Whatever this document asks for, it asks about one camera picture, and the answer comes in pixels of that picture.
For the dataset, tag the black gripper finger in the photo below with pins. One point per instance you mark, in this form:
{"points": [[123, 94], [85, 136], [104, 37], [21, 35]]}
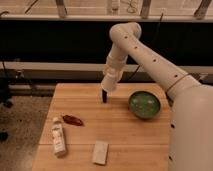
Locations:
{"points": [[104, 96]]}

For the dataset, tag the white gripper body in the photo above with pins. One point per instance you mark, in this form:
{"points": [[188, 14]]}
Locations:
{"points": [[111, 78]]}

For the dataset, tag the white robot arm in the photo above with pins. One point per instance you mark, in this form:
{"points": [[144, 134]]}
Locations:
{"points": [[191, 125]]}

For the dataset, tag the green ceramic cup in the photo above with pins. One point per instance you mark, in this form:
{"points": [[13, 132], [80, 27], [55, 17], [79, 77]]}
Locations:
{"points": [[144, 105]]}

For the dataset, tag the dark red chili pepper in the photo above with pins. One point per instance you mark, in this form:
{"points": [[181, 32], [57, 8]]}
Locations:
{"points": [[72, 120]]}

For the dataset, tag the white plastic bottle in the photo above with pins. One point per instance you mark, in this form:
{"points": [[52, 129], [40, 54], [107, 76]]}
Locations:
{"points": [[58, 138]]}

